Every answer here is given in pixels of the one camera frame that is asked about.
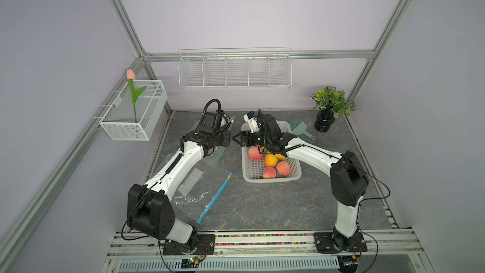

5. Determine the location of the orange peach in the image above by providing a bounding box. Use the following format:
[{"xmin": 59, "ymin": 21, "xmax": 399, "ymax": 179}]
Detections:
[{"xmin": 264, "ymin": 154, "xmax": 279, "ymax": 167}]

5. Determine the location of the green printed zip-top bag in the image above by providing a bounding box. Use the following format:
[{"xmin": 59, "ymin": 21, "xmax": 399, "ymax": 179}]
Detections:
[{"xmin": 192, "ymin": 111, "xmax": 233, "ymax": 167}]

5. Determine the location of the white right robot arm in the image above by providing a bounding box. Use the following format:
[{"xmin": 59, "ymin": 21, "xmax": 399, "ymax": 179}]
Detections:
[{"xmin": 233, "ymin": 111, "xmax": 370, "ymax": 254}]

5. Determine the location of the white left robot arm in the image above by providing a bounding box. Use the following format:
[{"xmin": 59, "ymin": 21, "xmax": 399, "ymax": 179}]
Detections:
[{"xmin": 123, "ymin": 112, "xmax": 232, "ymax": 245}]

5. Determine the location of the clear bag with blue zipper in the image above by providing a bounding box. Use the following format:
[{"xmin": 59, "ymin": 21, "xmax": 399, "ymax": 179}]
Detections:
[{"xmin": 171, "ymin": 161, "xmax": 232, "ymax": 226}]

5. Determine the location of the green hand brush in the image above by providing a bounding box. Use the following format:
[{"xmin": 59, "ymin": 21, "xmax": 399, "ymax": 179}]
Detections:
[{"xmin": 288, "ymin": 117, "xmax": 316, "ymax": 140}]

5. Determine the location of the white plastic perforated basket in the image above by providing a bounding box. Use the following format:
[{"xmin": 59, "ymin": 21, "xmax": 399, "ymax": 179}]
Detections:
[{"xmin": 240, "ymin": 120, "xmax": 303, "ymax": 183}]

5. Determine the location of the black plant vase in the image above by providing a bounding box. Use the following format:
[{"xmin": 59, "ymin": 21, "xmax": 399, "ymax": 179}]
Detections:
[{"xmin": 314, "ymin": 109, "xmax": 336, "ymax": 133}]

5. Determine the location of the green artificial plant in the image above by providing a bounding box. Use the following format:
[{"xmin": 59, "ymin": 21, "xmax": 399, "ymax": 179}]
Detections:
[{"xmin": 311, "ymin": 86, "xmax": 356, "ymax": 118}]

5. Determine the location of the pink artificial tulip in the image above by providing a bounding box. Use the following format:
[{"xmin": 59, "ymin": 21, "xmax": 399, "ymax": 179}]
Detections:
[{"xmin": 126, "ymin": 69, "xmax": 147, "ymax": 123}]

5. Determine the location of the white vent grille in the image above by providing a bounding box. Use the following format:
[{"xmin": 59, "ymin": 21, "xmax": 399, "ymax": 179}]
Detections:
[{"xmin": 115, "ymin": 256, "xmax": 340, "ymax": 272}]

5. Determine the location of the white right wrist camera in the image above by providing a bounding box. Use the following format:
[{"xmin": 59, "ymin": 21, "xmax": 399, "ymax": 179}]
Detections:
[{"xmin": 244, "ymin": 111, "xmax": 260, "ymax": 133}]

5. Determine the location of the white wire wall shelf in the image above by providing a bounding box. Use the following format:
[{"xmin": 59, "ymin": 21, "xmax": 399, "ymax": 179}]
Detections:
[{"xmin": 178, "ymin": 48, "xmax": 293, "ymax": 90}]

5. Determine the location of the white wire side basket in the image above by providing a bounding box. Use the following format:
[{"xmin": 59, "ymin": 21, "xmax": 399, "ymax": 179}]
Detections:
[{"xmin": 99, "ymin": 80, "xmax": 167, "ymax": 141}]

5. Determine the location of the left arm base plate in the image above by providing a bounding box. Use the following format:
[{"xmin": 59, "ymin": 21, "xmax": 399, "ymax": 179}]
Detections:
[{"xmin": 162, "ymin": 233, "xmax": 215, "ymax": 256}]

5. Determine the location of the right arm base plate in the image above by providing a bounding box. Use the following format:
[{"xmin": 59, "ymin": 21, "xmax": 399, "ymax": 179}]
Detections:
[{"xmin": 314, "ymin": 230, "xmax": 368, "ymax": 254}]

